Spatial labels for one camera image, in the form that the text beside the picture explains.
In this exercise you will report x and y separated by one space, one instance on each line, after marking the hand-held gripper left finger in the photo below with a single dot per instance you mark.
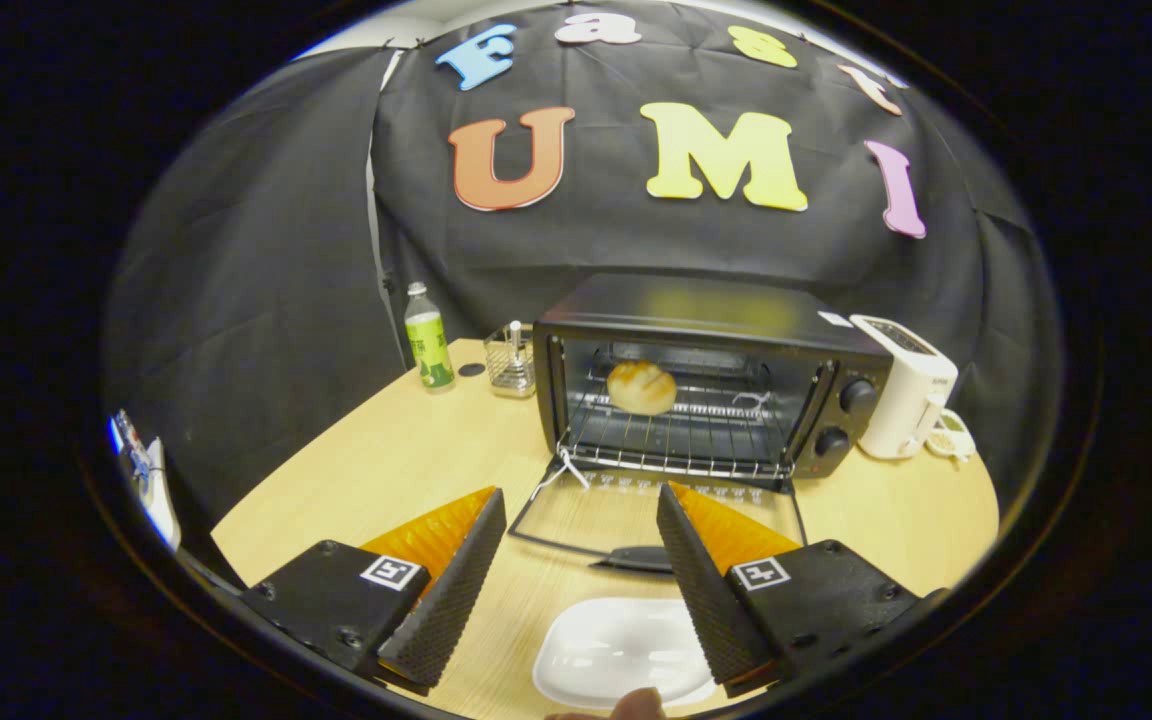
456 590

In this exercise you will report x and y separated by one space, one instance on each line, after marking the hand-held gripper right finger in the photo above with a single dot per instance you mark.
701 590

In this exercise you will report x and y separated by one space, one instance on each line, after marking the golden bread bun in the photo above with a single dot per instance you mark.
641 388

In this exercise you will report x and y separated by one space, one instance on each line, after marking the black toaster oven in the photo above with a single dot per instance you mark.
696 300

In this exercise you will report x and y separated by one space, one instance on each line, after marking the white pop-up toaster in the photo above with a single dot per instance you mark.
906 400

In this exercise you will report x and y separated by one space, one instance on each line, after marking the white square plate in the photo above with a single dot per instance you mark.
616 650

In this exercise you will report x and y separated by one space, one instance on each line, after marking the small black bottle cap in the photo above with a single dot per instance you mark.
471 370

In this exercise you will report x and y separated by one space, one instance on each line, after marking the green label drink bottle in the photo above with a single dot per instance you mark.
429 350

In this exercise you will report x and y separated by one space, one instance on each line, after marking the white paper sheet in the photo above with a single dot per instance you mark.
161 500

